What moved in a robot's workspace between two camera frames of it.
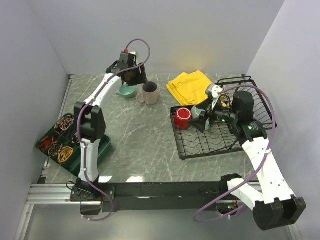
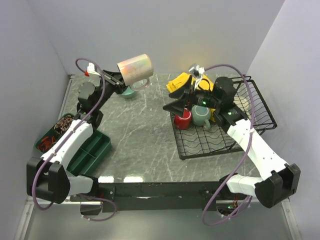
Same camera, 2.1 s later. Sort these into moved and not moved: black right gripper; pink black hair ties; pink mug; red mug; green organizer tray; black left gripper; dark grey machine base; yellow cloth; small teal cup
Moved: black left gripper; black right gripper; pink mug
Not moved: yellow cloth; pink black hair ties; dark grey machine base; green organizer tray; red mug; small teal cup
